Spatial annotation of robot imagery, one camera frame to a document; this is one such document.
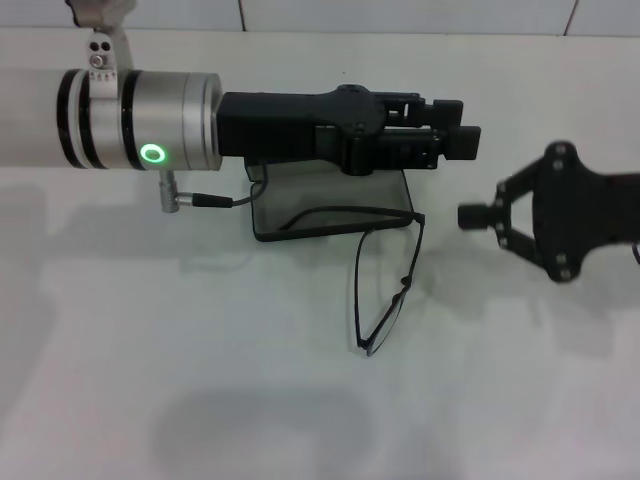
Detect black glasses case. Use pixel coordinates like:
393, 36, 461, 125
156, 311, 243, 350
243, 157, 415, 245

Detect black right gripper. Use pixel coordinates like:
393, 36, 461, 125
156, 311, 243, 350
380, 127, 640, 282

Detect black glasses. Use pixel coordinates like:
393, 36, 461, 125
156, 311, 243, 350
278, 207, 427, 358

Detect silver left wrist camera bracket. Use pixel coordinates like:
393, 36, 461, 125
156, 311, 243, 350
64, 0, 137, 84

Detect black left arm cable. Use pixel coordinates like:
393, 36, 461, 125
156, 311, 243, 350
159, 162, 271, 215

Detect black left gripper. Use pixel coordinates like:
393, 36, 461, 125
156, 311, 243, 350
217, 83, 386, 176

